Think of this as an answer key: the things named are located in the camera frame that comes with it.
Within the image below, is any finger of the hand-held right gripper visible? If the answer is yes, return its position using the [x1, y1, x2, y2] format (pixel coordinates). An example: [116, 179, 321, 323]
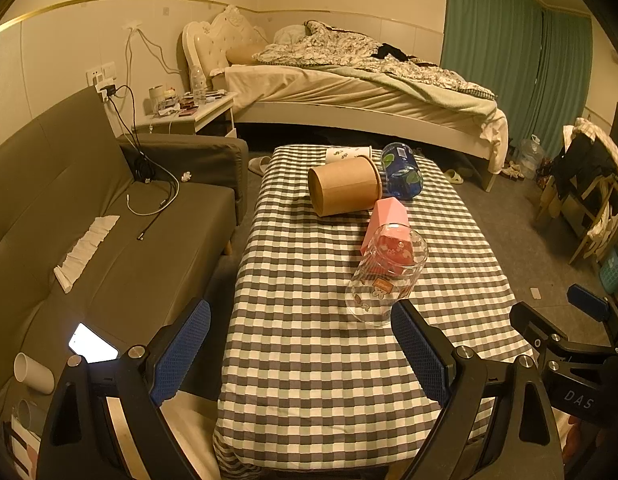
[566, 283, 618, 333]
[509, 302, 572, 357]

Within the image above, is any white printed paper cup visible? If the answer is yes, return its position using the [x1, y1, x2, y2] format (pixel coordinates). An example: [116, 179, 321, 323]
[325, 146, 374, 163]

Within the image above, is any black garment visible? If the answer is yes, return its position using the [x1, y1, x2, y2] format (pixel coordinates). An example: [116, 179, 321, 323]
[374, 42, 411, 61]

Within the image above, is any white wall socket panel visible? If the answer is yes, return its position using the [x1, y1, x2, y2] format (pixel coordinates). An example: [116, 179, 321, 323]
[86, 61, 118, 87]

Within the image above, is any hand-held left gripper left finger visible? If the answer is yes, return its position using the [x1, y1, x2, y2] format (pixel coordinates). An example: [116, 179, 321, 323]
[36, 297, 212, 480]

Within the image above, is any white wall cable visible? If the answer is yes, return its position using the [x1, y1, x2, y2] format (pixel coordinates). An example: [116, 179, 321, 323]
[125, 27, 186, 128]

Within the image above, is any clear water bottle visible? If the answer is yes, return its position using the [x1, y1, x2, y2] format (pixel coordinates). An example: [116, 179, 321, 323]
[190, 64, 208, 104]

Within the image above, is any white bed with tufted headboard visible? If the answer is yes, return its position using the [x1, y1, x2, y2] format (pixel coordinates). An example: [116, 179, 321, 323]
[181, 5, 510, 193]

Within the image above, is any blue plastic basket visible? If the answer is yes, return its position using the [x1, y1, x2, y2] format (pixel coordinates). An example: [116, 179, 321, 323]
[598, 247, 618, 294]

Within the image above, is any pale green bed sheet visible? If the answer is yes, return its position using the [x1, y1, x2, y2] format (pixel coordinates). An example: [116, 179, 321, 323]
[325, 64, 510, 173]

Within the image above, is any floral quilt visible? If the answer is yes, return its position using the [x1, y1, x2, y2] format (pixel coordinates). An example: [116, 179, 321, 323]
[252, 20, 496, 100]

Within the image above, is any tan pillow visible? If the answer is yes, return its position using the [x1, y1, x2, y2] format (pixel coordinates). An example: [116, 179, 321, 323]
[226, 44, 275, 66]

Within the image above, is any olive green sofa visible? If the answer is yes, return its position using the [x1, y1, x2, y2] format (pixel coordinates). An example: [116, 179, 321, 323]
[0, 85, 250, 480]

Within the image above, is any striped bag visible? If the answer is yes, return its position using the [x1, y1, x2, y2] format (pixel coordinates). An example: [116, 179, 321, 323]
[8, 414, 44, 480]

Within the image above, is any large clear water jug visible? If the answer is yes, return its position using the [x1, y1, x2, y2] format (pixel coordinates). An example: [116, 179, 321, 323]
[518, 135, 545, 180]

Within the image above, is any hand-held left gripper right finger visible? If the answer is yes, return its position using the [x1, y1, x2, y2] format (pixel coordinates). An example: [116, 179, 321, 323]
[389, 300, 565, 480]

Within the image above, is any white jar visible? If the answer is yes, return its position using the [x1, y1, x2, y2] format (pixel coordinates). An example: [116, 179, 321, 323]
[149, 85, 171, 114]

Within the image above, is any lit smartphone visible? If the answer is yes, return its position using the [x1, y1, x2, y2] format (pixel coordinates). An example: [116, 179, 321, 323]
[68, 322, 121, 364]

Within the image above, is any black charger cable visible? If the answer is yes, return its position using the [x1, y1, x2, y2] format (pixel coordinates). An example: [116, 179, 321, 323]
[99, 84, 181, 242]

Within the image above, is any brown paper cup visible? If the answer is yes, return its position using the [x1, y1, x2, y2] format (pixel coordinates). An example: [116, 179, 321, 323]
[308, 156, 382, 218]

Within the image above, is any green curtain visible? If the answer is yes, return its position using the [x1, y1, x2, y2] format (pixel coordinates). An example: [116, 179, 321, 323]
[440, 0, 595, 112]

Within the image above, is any pink cup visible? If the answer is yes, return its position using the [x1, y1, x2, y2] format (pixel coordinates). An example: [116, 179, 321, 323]
[359, 198, 415, 278]

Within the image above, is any clear glass cup with print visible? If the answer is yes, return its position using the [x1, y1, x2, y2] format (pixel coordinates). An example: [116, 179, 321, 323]
[346, 225, 429, 329]

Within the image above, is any wooden chair with clothes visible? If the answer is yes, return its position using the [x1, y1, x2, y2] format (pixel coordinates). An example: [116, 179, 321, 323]
[533, 117, 618, 262]

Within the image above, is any folded white cloth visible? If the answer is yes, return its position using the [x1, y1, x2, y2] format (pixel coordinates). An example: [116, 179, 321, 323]
[53, 215, 121, 294]

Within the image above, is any blue patterned cup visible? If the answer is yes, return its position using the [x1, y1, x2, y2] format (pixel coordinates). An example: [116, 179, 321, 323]
[380, 142, 421, 199]

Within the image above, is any white nightstand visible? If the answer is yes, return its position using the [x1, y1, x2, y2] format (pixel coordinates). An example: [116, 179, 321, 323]
[134, 92, 238, 139]

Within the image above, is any white charging cable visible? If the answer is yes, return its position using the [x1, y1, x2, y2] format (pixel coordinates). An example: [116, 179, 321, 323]
[126, 159, 181, 217]

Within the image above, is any grey white checkered tablecloth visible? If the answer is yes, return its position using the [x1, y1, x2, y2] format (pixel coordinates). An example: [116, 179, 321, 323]
[212, 144, 536, 477]

